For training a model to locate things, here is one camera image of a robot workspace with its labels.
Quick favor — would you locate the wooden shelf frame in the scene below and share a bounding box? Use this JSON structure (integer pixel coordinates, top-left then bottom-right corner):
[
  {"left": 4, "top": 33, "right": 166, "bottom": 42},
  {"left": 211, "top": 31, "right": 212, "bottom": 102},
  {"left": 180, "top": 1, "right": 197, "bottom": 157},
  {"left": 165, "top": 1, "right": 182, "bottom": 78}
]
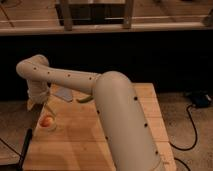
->
[{"left": 0, "top": 0, "right": 213, "bottom": 36}]

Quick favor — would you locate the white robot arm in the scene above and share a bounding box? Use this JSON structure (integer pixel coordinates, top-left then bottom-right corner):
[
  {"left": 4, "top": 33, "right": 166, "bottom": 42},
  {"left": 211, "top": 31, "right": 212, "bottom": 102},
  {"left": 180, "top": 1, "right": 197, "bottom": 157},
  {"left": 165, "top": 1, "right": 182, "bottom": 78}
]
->
[{"left": 16, "top": 55, "right": 166, "bottom": 171}]

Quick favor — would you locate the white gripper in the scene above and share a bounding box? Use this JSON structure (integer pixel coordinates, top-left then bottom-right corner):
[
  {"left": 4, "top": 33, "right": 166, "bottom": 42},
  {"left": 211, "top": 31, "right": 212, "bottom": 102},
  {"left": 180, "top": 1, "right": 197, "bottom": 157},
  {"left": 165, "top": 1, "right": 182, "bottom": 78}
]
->
[{"left": 27, "top": 81, "right": 56, "bottom": 117}]

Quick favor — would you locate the black power adapter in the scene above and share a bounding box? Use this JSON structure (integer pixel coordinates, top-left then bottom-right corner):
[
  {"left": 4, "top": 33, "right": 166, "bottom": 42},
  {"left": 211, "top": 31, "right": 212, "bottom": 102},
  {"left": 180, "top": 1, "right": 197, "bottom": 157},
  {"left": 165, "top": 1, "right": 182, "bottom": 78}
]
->
[{"left": 188, "top": 92, "right": 212, "bottom": 108}]

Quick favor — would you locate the black cable on floor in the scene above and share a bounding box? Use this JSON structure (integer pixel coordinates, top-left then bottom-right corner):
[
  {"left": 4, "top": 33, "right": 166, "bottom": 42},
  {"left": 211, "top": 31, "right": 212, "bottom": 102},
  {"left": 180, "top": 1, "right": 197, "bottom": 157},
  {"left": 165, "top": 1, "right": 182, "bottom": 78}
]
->
[{"left": 168, "top": 103, "right": 199, "bottom": 171}]

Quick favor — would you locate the green pepper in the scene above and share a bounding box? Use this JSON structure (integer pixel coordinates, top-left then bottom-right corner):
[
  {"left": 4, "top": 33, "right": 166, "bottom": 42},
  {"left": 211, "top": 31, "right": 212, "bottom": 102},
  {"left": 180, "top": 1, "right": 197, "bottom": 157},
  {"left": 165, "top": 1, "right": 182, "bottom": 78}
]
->
[{"left": 76, "top": 96, "right": 93, "bottom": 103}]

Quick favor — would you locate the orange apple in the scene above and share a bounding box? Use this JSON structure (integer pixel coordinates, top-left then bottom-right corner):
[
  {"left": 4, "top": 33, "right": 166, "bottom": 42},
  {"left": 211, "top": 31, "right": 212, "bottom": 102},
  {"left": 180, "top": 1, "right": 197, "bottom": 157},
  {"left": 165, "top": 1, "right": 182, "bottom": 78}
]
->
[{"left": 41, "top": 116, "right": 53, "bottom": 127}]

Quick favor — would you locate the black table leg bar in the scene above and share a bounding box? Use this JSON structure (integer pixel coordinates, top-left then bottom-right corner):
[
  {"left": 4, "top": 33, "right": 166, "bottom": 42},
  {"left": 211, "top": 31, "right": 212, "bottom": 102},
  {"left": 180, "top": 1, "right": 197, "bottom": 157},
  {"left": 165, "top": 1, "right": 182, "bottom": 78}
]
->
[{"left": 17, "top": 129, "right": 33, "bottom": 171}]

